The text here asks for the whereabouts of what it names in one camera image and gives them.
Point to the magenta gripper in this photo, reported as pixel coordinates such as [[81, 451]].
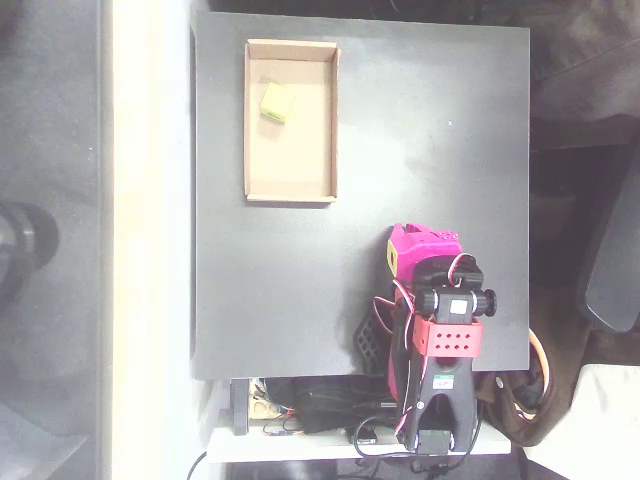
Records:
[[419, 246]]

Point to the green cube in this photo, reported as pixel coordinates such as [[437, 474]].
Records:
[[277, 102]]

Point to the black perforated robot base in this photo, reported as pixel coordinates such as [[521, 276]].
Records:
[[370, 340]]

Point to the open cardboard box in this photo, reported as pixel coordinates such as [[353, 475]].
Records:
[[300, 160]]

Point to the brown bag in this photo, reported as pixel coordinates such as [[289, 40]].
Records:
[[505, 400]]

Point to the tan controller board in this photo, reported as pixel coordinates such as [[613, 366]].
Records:
[[260, 407]]

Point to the white shelf board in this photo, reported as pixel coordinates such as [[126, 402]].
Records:
[[300, 447]]

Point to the dark grey office chair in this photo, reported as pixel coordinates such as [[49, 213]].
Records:
[[615, 280]]

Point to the dark brown cloth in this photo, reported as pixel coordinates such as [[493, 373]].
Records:
[[585, 60]]

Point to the white cloth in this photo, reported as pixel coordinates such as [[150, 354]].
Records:
[[610, 425]]

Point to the black round knob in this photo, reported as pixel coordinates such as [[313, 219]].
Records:
[[25, 240]]

